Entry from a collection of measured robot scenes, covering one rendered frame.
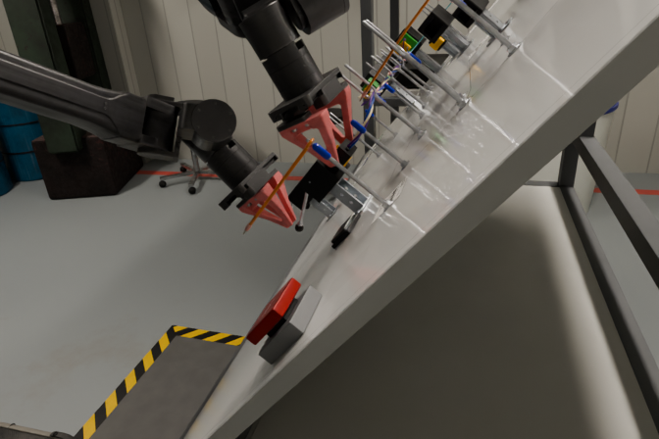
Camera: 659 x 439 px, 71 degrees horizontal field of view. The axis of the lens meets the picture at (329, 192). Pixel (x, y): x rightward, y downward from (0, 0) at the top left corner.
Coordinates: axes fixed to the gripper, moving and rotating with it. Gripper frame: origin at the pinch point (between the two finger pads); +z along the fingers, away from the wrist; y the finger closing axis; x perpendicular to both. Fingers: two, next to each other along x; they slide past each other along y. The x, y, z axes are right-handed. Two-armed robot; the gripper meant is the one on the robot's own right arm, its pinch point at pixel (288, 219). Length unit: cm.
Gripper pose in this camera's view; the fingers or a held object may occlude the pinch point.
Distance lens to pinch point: 71.5
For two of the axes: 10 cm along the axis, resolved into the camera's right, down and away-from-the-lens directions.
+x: -6.2, 4.6, 6.4
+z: 6.9, 7.1, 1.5
